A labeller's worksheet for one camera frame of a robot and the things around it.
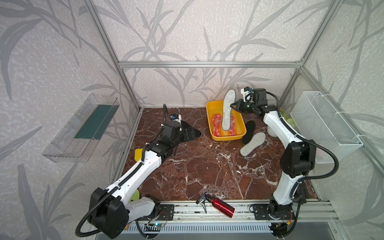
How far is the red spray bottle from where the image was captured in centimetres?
73

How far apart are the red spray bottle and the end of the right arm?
1.60 ft

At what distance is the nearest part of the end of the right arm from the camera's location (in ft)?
2.18
